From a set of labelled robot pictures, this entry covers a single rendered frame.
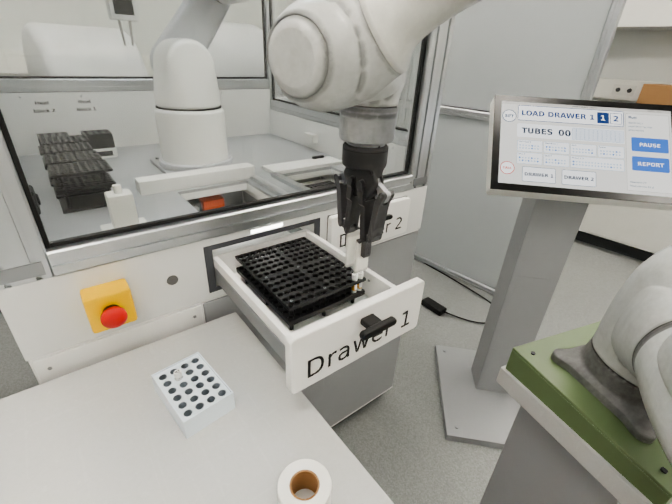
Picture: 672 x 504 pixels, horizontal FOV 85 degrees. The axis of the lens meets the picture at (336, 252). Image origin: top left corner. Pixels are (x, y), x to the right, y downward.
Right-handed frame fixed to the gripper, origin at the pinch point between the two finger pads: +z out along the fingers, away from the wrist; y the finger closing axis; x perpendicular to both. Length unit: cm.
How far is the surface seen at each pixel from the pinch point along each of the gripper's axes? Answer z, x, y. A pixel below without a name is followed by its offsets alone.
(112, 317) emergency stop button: 7.9, 39.8, 15.9
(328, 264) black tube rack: 6.1, 0.8, 7.6
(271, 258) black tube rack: 6.1, 9.5, 16.2
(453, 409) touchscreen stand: 93, -63, 2
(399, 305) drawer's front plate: 6.5, -1.5, -10.7
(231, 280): 7.3, 19.2, 14.8
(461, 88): -18, -153, 89
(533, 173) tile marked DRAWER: -4, -69, 2
